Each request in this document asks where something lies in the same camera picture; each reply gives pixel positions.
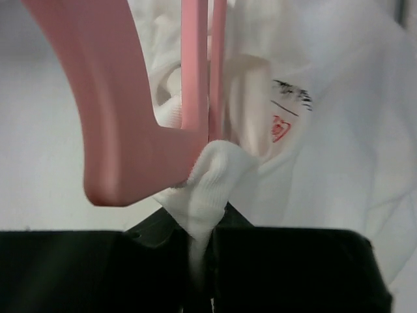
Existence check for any white t shirt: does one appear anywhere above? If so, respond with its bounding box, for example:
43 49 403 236
126 0 417 281

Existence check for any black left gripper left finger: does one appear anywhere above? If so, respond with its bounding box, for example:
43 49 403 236
1 209 188 312

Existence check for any pink hanger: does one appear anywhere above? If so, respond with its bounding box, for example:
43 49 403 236
25 1 227 207

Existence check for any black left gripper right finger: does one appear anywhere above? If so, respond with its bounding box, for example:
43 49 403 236
208 205 391 312

